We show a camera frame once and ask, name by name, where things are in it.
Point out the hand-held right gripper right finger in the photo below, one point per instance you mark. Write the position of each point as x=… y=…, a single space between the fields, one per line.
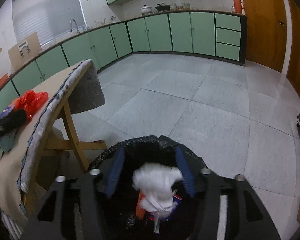
x=186 y=172

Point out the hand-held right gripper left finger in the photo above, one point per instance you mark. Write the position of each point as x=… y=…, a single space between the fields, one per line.
x=115 y=172

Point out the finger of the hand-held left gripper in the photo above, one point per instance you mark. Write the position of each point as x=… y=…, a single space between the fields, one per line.
x=10 y=121

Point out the white plastic wad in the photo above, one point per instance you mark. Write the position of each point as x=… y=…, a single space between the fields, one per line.
x=157 y=182

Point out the black lined trash bin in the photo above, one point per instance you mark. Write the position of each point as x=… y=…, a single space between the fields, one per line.
x=145 y=150

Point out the orange mesh net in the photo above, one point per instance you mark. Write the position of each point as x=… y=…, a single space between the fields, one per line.
x=140 y=205

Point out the red plastic bag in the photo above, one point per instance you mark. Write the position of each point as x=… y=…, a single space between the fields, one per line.
x=32 y=100

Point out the orange basin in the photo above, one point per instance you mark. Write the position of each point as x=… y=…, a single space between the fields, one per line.
x=2 y=81

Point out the wooden folding table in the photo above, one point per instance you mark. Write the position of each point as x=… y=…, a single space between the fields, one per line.
x=73 y=140

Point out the table with beige cloth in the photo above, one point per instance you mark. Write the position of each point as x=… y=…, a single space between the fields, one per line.
x=5 y=180

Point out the cardboard box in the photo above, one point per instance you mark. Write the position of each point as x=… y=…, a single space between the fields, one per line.
x=15 y=60

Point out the steel faucet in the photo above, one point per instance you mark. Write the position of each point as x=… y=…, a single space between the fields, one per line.
x=71 y=25

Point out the white window blind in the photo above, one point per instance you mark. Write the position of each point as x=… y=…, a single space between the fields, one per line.
x=47 y=12

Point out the green base cabinets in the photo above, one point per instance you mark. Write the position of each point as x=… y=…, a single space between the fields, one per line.
x=180 y=30

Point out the white cooking pot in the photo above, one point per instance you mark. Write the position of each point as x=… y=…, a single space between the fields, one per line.
x=146 y=10

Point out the black wok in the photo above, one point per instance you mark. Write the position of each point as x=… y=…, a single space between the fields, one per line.
x=162 y=7

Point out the orange thermos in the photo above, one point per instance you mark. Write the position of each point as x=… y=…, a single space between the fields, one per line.
x=237 y=5

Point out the white bracket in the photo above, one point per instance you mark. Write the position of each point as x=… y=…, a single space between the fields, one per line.
x=23 y=47

